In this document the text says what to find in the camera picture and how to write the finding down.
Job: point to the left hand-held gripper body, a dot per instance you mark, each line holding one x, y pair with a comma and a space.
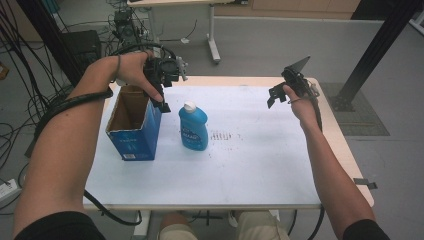
165, 70

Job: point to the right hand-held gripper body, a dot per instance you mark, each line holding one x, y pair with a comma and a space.
296, 81

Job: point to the blue bottle with white cap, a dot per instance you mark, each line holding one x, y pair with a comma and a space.
193, 130

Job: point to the blue cardboard box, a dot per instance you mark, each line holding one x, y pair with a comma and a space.
140, 140

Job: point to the person's right hand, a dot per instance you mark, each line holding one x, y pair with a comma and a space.
305, 111

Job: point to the person's left hand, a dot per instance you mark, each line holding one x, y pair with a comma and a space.
131, 70

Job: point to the white plug on floor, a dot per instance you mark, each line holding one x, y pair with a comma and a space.
185, 40

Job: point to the black computer tower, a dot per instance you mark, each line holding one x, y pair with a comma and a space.
125, 28

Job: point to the white desk with metal legs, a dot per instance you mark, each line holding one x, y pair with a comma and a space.
212, 33

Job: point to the white table mat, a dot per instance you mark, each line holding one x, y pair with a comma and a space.
253, 166

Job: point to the light wooden table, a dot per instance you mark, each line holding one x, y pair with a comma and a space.
336, 141

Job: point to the wooden cabinet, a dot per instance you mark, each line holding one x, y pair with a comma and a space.
300, 8

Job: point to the black equipment case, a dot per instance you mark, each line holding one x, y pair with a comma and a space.
83, 46

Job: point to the person's left leg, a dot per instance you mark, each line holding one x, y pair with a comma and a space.
176, 230

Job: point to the person's leg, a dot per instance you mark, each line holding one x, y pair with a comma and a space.
260, 226
176, 230

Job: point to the grey tape strip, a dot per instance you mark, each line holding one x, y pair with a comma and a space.
365, 183

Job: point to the person's right leg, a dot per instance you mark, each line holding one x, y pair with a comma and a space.
260, 226

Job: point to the person's right black sleeve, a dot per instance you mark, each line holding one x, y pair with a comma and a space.
365, 231

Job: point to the person's black sleeve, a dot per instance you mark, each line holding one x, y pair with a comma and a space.
60, 228
365, 231

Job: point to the person's left black sleeve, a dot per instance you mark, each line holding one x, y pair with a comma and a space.
60, 228

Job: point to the white power strip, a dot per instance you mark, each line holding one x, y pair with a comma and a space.
7, 190

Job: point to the black metal post with foot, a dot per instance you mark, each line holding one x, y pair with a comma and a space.
376, 43

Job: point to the black table frame bar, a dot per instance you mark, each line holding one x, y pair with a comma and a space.
207, 217

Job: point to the slanted black metal post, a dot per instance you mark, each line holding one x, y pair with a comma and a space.
43, 30

